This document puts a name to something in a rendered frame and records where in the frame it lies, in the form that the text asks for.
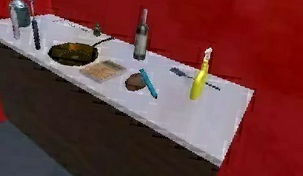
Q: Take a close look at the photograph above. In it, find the dark wine bottle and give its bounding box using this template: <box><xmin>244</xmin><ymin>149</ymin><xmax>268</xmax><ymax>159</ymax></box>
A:
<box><xmin>131</xmin><ymin>7</ymin><xmax>154</xmax><ymax>63</ymax></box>

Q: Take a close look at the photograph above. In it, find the black frying pan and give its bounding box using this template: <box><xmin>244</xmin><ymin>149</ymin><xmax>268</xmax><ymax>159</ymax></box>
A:
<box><xmin>45</xmin><ymin>27</ymin><xmax>116</xmax><ymax>73</ymax></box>

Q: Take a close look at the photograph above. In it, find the blue marker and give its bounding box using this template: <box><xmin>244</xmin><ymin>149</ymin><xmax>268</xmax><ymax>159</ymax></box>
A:
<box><xmin>134</xmin><ymin>67</ymin><xmax>162</xmax><ymax>100</ymax></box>

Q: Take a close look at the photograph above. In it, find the brown potato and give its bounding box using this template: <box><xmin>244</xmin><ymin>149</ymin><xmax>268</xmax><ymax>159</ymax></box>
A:
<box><xmin>124</xmin><ymin>70</ymin><xmax>149</xmax><ymax>94</ymax></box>

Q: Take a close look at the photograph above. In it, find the small dark green shaker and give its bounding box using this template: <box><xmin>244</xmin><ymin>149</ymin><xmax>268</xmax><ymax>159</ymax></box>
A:
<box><xmin>92</xmin><ymin>22</ymin><xmax>104</xmax><ymax>38</ymax></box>

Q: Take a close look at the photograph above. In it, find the yellow spray bottle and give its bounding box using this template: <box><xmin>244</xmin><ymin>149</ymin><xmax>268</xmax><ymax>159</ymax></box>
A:
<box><xmin>188</xmin><ymin>45</ymin><xmax>214</xmax><ymax>103</ymax></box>

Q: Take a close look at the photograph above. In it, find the dark counter with white top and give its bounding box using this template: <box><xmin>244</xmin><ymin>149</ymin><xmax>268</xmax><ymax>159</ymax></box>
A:
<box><xmin>0</xmin><ymin>5</ymin><xmax>262</xmax><ymax>176</ymax></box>

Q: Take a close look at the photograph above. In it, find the grey metal canister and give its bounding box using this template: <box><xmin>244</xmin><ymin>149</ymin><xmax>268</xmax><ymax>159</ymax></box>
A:
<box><xmin>3</xmin><ymin>0</ymin><xmax>36</xmax><ymax>42</ymax></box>

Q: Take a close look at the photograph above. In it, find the dark blue knife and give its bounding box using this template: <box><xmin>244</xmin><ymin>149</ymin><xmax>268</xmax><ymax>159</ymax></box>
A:
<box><xmin>167</xmin><ymin>66</ymin><xmax>223</xmax><ymax>92</ymax></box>

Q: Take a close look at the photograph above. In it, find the thin grey utensil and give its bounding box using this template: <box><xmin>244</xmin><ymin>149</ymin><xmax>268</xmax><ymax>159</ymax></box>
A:
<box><xmin>51</xmin><ymin>18</ymin><xmax>91</xmax><ymax>33</ymax></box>

